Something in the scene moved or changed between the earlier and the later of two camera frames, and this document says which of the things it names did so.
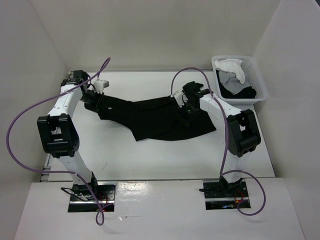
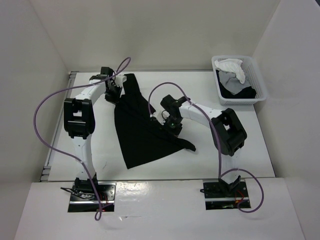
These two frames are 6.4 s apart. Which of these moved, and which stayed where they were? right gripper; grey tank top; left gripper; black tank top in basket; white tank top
Moved: left gripper; right gripper
Stayed: black tank top in basket; white tank top; grey tank top
